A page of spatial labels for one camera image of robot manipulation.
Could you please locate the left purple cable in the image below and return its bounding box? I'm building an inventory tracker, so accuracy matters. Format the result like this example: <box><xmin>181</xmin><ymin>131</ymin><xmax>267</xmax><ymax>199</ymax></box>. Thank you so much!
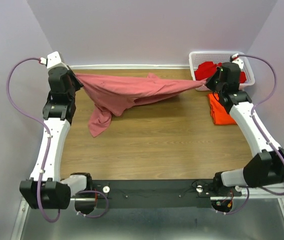
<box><xmin>7</xmin><ymin>57</ymin><xmax>61</xmax><ymax>223</ymax></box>

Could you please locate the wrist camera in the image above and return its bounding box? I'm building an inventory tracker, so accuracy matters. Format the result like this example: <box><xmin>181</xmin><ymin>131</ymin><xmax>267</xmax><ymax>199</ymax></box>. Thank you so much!
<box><xmin>230</xmin><ymin>53</ymin><xmax>244</xmax><ymax>71</ymax></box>
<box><xmin>46</xmin><ymin>51</ymin><xmax>67</xmax><ymax>70</ymax></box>

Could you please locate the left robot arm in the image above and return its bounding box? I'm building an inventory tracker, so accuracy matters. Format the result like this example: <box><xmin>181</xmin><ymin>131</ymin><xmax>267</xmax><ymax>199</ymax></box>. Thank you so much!
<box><xmin>20</xmin><ymin>63</ymin><xmax>93</xmax><ymax>210</ymax></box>

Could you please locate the white plastic laundry basket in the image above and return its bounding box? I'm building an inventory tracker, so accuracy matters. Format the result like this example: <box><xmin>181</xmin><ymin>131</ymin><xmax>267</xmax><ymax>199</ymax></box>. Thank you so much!
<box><xmin>189</xmin><ymin>50</ymin><xmax>255</xmax><ymax>90</ymax></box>

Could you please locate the folded orange t-shirt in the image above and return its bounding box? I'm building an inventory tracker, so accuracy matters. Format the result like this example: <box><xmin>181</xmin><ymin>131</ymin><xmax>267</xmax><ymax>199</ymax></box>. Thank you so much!
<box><xmin>207</xmin><ymin>93</ymin><xmax>236</xmax><ymax>126</ymax></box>

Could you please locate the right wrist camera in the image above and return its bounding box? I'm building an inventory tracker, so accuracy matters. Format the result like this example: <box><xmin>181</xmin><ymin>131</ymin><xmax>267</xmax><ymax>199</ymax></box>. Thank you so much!
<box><xmin>230</xmin><ymin>53</ymin><xmax>244</xmax><ymax>71</ymax></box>

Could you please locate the pink t-shirt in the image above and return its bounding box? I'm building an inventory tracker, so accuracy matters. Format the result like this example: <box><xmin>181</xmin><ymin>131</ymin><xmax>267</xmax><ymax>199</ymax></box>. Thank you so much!
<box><xmin>76</xmin><ymin>73</ymin><xmax>205</xmax><ymax>137</ymax></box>

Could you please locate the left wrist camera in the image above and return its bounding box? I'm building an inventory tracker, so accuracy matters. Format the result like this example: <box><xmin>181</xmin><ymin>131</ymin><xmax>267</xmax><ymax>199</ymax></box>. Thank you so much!
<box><xmin>46</xmin><ymin>51</ymin><xmax>67</xmax><ymax>70</ymax></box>

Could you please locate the red t-shirt in basket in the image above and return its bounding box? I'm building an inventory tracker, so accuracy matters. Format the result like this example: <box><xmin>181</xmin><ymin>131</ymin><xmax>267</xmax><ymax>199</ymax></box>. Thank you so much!
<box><xmin>194</xmin><ymin>61</ymin><xmax>246</xmax><ymax>85</ymax></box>

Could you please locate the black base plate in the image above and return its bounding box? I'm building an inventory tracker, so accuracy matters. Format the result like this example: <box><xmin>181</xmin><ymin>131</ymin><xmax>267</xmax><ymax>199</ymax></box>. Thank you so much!
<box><xmin>74</xmin><ymin>179</ymin><xmax>244</xmax><ymax>215</ymax></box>

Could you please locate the aluminium front rail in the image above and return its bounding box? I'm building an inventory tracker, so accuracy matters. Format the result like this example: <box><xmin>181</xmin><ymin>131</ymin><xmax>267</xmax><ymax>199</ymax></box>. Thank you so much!
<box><xmin>20</xmin><ymin>180</ymin><xmax>280</xmax><ymax>209</ymax></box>

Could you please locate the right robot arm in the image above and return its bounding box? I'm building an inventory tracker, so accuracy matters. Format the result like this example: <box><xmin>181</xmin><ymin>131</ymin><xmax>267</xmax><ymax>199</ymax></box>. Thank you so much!
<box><xmin>205</xmin><ymin>62</ymin><xmax>284</xmax><ymax>196</ymax></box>

